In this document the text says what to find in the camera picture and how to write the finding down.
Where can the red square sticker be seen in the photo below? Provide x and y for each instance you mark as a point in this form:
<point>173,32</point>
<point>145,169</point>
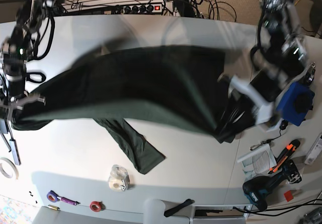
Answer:
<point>288,196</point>

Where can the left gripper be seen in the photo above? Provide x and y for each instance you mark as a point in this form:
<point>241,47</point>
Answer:
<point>252,103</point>

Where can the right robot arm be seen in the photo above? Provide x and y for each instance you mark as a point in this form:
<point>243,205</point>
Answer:
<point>19,49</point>

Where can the dark green t-shirt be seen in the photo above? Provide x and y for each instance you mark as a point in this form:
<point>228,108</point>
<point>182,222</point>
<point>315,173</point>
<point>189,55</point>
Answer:
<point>171,85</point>

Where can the orange black utility knife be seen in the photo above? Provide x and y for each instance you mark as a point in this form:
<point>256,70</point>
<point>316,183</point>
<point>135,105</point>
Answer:
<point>284,155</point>

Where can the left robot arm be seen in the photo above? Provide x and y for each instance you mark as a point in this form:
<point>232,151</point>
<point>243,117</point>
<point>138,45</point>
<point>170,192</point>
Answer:
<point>280,43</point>

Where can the white paper manual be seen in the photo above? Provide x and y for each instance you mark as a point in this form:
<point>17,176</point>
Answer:
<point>257,162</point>

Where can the blue plastic box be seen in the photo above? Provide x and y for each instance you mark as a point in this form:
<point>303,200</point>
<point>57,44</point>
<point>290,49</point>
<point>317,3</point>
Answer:
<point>295,103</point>

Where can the purple tape roll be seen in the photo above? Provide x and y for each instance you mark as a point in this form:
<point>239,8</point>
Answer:
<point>52,196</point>

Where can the white tape roll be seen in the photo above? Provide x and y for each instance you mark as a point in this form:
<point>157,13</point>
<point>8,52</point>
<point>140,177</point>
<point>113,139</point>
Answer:
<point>8,169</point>

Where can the red tape roll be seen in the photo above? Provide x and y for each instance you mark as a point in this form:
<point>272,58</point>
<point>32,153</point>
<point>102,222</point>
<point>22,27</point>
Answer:
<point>96,206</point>

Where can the black cordless drill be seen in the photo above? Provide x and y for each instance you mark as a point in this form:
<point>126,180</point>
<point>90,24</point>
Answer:
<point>258,188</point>

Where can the silver carabiner clip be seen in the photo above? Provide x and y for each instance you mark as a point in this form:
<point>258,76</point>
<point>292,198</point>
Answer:
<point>254,147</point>

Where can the metal clamp tool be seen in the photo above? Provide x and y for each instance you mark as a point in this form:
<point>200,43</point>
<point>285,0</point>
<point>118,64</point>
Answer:
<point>310,73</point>

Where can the black power strip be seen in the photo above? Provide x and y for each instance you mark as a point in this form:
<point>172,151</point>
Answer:
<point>144,9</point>

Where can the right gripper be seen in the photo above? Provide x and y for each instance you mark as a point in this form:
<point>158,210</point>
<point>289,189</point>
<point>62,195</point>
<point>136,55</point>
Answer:
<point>15,95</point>

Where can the brass small cylinder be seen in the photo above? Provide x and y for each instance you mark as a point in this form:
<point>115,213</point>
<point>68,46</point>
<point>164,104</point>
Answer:
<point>54,207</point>

